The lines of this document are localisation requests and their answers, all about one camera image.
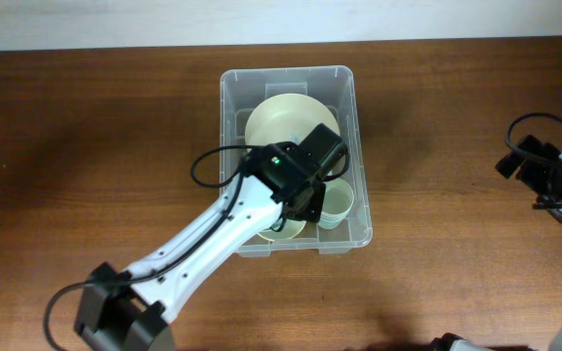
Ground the mint green plastic cup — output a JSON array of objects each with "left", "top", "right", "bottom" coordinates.
[{"left": 317, "top": 219, "right": 341, "bottom": 230}]

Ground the small white bowl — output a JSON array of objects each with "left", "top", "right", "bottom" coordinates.
[{"left": 259, "top": 218, "right": 306, "bottom": 242}]

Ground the cream plastic cup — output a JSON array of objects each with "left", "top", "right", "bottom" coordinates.
[{"left": 322, "top": 178, "right": 354, "bottom": 213}]

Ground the grey plastic cup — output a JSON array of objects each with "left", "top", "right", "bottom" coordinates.
[{"left": 320, "top": 209, "right": 350, "bottom": 223}]

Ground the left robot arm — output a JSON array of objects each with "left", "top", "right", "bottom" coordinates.
[{"left": 74, "top": 124, "right": 349, "bottom": 351}]

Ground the clear plastic storage container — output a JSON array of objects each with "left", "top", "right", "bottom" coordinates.
[{"left": 220, "top": 65, "right": 373, "bottom": 257}]

